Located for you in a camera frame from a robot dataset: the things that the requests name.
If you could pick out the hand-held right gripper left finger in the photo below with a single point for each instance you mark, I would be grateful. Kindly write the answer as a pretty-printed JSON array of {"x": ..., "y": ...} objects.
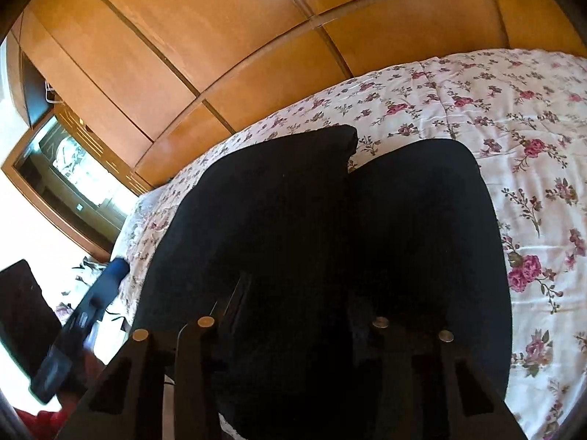
[{"x": 195, "y": 357}]

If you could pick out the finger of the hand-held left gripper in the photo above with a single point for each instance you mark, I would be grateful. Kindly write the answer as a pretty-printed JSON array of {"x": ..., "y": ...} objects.
[{"x": 112, "y": 272}]

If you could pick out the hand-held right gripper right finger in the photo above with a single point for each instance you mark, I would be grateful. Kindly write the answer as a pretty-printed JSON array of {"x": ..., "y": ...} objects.
[{"x": 384, "y": 346}]

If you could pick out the black pants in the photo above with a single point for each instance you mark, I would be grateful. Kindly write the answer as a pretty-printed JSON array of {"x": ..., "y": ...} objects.
[{"x": 298, "y": 220}]

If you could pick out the black rectangular object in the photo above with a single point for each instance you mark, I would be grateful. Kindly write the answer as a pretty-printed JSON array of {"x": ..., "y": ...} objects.
[{"x": 25, "y": 316}]

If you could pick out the red garment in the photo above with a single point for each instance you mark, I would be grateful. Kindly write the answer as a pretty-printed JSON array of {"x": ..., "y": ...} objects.
[{"x": 46, "y": 424}]

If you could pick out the wooden framed mirror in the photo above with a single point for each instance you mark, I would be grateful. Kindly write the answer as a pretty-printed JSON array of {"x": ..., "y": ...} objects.
[{"x": 69, "y": 169}]

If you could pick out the floral bedspread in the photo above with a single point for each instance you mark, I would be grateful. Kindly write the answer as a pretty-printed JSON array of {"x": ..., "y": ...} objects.
[{"x": 527, "y": 169}]

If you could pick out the wooden wardrobe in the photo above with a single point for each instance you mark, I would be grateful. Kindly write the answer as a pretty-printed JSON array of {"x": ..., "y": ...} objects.
[{"x": 206, "y": 32}]

